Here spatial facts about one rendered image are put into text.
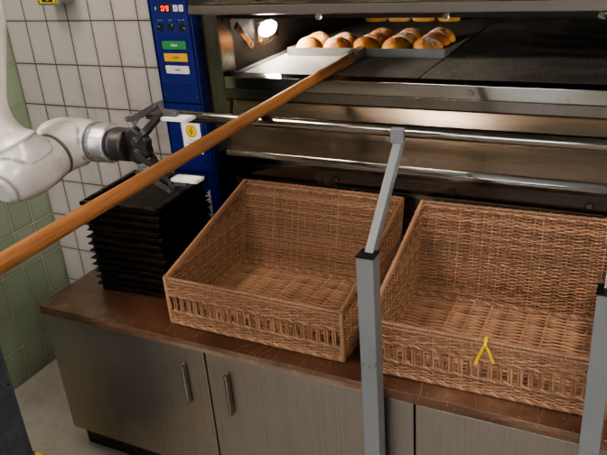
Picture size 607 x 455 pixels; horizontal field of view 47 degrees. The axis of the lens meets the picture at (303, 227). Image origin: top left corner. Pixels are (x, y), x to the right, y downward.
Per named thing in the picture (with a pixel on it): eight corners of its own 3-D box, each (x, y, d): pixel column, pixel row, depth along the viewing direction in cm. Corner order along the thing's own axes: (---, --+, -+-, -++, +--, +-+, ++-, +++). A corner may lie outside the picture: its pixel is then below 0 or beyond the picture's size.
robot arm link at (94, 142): (113, 154, 163) (133, 156, 160) (87, 167, 156) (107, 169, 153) (106, 116, 159) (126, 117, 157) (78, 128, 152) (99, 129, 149)
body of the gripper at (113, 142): (123, 120, 156) (156, 122, 152) (130, 155, 160) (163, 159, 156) (101, 130, 150) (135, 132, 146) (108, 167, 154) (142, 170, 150)
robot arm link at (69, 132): (116, 153, 164) (80, 179, 154) (67, 148, 171) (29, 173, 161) (103, 110, 158) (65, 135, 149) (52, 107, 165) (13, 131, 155)
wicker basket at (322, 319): (252, 251, 238) (243, 176, 227) (408, 277, 214) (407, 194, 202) (166, 324, 199) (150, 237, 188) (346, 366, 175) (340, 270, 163)
